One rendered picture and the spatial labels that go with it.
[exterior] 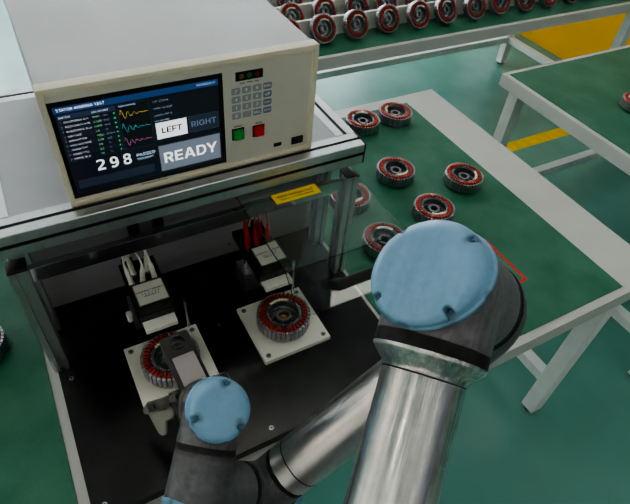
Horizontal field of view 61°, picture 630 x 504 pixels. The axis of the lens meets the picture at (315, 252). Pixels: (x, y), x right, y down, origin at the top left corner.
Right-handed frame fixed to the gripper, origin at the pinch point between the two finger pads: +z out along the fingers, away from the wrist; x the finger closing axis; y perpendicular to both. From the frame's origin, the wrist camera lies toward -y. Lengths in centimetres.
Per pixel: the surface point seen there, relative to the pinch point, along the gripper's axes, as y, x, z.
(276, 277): -14.0, 24.5, 4.1
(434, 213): -18, 76, 18
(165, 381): -2.5, -2.5, 4.7
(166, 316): -13.8, 1.4, 3.9
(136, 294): -19.4, -2.5, 2.8
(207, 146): -37.1, 14.9, -15.5
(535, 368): 40, 114, 51
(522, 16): -100, 207, 76
